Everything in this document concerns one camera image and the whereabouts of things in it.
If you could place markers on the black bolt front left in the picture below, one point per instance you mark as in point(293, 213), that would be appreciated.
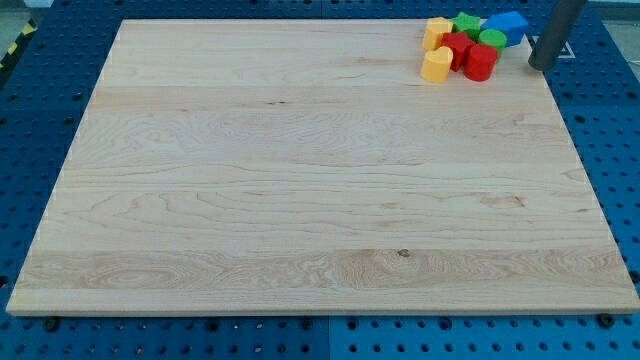
point(50, 324)

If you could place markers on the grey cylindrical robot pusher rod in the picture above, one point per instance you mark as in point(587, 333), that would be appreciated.
point(562, 19)

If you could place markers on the blue pentagon block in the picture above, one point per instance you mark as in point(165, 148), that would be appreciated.
point(512, 24)

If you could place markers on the large wooden board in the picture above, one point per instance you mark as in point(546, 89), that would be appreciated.
point(300, 167)

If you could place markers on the yellow black hazard tape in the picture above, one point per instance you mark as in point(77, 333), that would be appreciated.
point(17, 48)

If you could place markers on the green star block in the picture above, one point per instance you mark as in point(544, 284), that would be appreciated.
point(468, 24)

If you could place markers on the yellow pentagon block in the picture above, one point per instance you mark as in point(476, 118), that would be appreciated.
point(435, 29)

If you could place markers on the black bolt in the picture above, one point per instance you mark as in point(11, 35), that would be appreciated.
point(50, 324)
point(605, 320)

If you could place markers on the yellow heart block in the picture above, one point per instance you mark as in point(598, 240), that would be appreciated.
point(436, 65)

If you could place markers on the green cylinder block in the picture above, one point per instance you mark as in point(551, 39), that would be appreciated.
point(493, 38)

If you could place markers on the red cylinder block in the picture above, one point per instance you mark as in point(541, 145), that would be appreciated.
point(480, 62)

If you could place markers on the black bolt front right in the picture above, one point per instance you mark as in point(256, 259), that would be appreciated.
point(605, 320)

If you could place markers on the red star block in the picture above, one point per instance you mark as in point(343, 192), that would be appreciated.
point(460, 44)

